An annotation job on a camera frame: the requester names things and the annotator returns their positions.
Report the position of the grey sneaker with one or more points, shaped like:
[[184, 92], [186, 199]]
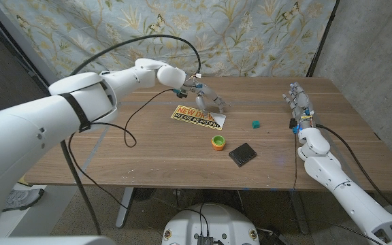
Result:
[[22, 199]]

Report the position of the black power adapter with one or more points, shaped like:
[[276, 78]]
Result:
[[277, 238]]

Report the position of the floral printed backdrop cloth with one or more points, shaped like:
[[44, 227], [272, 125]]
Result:
[[250, 34]]

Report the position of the grey metal table leg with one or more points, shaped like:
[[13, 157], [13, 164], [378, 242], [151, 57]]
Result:
[[124, 207], [299, 214]]

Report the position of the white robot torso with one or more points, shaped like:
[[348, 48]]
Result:
[[216, 221]]

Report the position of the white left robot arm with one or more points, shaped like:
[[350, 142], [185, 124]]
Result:
[[46, 119]]

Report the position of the orange cup green inside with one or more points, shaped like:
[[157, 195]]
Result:
[[218, 143]]

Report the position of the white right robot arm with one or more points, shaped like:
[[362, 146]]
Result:
[[345, 194]]

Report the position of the black square textured pad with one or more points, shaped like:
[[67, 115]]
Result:
[[243, 154]]

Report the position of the small green cube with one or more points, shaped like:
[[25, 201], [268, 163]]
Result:
[[256, 124]]

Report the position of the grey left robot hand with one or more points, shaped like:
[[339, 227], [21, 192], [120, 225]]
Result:
[[204, 93]]

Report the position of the black backdrop stand pole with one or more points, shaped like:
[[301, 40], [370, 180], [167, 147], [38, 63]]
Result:
[[322, 41]]

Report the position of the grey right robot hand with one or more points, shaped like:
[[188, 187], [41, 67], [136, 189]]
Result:
[[301, 102]]

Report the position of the yellow bumper sticker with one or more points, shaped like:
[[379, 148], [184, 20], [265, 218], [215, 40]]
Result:
[[185, 115]]

